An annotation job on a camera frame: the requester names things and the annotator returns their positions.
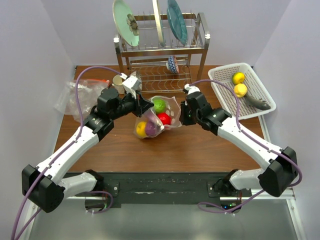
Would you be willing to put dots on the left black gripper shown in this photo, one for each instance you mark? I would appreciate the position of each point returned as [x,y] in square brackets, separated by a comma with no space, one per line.
[140,104]

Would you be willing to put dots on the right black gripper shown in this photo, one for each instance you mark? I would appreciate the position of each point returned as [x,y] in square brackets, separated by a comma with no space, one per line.
[183,119]

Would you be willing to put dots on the green bumpy fruit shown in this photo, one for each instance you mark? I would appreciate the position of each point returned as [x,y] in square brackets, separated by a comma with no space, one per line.
[159,105]

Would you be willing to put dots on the yellow round fruit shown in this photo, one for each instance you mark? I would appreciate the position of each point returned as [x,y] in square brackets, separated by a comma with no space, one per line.
[140,129]

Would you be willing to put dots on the purple onion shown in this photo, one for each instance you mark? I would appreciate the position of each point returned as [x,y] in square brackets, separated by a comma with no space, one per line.
[150,129]

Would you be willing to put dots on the polka dot zip bag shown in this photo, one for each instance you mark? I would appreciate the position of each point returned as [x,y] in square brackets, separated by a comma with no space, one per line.
[172,109]

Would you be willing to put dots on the red apple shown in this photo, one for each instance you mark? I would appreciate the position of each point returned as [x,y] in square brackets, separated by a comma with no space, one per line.
[164,118]

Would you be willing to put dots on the yellow apple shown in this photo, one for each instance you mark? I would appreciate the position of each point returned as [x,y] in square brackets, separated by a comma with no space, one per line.
[240,90]

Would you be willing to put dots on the yellow lemon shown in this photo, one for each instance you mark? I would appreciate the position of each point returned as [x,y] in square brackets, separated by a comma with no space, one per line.
[238,78]

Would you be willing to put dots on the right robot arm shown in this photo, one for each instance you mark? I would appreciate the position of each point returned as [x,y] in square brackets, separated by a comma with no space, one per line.
[277,166]

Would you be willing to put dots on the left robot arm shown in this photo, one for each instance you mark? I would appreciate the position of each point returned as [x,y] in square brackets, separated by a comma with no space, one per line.
[46,185]

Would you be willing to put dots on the clear orange-zip plastic bag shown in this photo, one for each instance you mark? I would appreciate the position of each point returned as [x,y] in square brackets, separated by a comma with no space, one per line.
[88,92]

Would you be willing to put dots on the brown patterned bowl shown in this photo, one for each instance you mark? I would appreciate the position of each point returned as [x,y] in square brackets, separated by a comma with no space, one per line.
[139,77]

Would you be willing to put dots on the white plastic basket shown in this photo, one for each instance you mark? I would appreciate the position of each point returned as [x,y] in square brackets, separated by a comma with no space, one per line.
[255,88]

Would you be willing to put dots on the cream enamel mug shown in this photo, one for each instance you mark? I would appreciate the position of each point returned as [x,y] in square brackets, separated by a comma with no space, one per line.
[117,83]

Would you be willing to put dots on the blue patterned bowl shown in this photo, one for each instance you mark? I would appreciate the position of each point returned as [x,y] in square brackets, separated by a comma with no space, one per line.
[172,65]

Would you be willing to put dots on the steel dish rack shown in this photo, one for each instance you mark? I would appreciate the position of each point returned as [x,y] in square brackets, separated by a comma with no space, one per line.
[149,58]

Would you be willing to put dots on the dark grey avocado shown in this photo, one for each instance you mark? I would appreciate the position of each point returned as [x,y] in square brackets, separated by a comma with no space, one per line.
[256,103]

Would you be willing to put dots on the mint green flower plate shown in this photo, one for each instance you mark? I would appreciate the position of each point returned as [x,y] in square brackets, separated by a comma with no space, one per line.
[125,23]

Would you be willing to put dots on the teal blue plate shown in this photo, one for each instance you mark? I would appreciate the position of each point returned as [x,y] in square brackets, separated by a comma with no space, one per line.
[176,22]

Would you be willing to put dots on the beige edge-on plate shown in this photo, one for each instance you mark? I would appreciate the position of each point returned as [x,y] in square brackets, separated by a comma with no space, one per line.
[158,22]

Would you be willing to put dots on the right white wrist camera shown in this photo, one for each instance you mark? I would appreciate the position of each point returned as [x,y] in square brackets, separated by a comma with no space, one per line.
[189,89]

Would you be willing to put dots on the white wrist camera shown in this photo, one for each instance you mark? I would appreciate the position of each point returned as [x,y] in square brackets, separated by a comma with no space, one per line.
[132,85]
[189,89]

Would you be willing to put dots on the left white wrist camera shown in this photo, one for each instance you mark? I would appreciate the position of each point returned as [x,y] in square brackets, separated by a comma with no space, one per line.
[132,85]

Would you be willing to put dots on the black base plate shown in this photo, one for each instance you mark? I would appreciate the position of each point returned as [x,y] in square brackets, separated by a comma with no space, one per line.
[162,188]

